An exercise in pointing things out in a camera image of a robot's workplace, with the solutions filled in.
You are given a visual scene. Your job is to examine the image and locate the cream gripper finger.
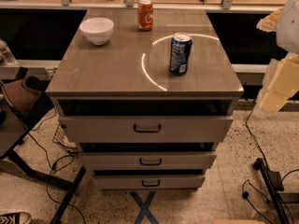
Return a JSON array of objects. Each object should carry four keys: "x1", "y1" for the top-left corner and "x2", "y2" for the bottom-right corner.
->
[
  {"x1": 253, "y1": 54, "x2": 299, "y2": 118},
  {"x1": 256, "y1": 7, "x2": 283, "y2": 32}
]

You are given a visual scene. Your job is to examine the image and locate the blue pepsi can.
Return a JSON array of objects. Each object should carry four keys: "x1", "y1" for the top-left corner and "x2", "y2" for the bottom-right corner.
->
[{"x1": 168, "y1": 33, "x2": 192, "y2": 75}]

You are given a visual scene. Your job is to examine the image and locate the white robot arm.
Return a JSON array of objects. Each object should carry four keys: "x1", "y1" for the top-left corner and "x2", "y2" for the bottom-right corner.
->
[{"x1": 253, "y1": 0, "x2": 299, "y2": 119}]

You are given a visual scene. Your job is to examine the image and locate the orange-red coke can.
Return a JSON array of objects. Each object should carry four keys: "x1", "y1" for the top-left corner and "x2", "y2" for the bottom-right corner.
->
[{"x1": 138, "y1": 0, "x2": 153, "y2": 31}]

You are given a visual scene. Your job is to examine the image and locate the top grey drawer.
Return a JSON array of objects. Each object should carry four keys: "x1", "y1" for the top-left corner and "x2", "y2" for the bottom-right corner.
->
[{"x1": 59, "y1": 116, "x2": 233, "y2": 143}]

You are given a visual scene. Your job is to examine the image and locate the grey drawer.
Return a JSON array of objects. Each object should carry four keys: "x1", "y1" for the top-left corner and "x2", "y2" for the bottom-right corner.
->
[
  {"x1": 79, "y1": 151, "x2": 217, "y2": 171},
  {"x1": 59, "y1": 116, "x2": 233, "y2": 143},
  {"x1": 93, "y1": 175, "x2": 206, "y2": 189}
]

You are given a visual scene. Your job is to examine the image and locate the black stand leg right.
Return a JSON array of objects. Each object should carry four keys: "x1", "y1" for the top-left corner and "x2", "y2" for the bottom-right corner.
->
[{"x1": 253, "y1": 158, "x2": 299, "y2": 224}]

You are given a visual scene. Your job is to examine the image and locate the grey drawer cabinet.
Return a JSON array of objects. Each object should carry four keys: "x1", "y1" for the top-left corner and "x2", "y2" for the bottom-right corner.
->
[{"x1": 47, "y1": 8, "x2": 243, "y2": 179}]

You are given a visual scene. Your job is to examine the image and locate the white ceramic bowl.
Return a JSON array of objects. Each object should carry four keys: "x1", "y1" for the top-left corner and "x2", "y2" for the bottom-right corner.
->
[{"x1": 79, "y1": 18, "x2": 114, "y2": 45}]

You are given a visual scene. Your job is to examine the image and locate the bottom grey drawer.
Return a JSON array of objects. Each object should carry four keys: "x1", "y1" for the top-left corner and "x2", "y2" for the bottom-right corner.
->
[{"x1": 93, "y1": 175, "x2": 206, "y2": 189}]

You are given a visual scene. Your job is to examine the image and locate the middle grey drawer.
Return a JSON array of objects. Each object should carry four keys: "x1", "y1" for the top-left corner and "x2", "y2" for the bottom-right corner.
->
[{"x1": 79, "y1": 151, "x2": 217, "y2": 171}]

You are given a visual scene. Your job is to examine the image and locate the black table leg left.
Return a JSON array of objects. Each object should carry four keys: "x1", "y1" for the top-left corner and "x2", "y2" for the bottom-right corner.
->
[{"x1": 0, "y1": 149, "x2": 87, "y2": 224}]

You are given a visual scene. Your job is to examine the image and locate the clear plastic water bottle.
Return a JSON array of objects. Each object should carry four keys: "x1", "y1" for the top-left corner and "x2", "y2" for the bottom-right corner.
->
[{"x1": 0, "y1": 39, "x2": 18, "y2": 65}]

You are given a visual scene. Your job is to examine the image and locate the black and white sneaker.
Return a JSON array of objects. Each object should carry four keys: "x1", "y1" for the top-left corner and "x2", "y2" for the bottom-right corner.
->
[{"x1": 0, "y1": 212, "x2": 32, "y2": 224}]

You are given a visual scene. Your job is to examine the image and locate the black floor cable right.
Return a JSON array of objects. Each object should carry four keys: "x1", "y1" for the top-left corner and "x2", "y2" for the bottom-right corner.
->
[{"x1": 241, "y1": 109, "x2": 299, "y2": 224}]

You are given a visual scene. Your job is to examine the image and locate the black floor cable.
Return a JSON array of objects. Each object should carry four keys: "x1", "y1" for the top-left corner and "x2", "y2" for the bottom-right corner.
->
[
  {"x1": 27, "y1": 107, "x2": 88, "y2": 224},
  {"x1": 241, "y1": 109, "x2": 299, "y2": 224}
]

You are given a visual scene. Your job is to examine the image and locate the black floor cable left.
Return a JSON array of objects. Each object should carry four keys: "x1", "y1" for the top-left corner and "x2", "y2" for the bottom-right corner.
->
[{"x1": 27, "y1": 107, "x2": 88, "y2": 224}]

